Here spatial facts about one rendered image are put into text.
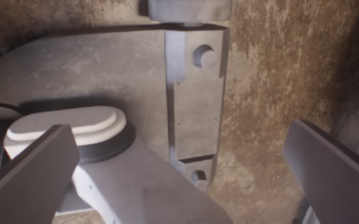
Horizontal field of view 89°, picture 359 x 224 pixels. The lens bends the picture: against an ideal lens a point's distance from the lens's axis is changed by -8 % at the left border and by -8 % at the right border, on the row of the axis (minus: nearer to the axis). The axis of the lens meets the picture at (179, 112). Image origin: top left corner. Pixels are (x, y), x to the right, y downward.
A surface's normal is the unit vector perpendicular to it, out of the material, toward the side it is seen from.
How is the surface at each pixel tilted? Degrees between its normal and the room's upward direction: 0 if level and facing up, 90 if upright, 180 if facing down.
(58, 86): 0
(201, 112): 0
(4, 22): 0
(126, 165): 90
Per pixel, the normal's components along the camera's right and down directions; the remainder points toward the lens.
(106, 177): -0.01, -0.87
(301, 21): 0.22, 0.47
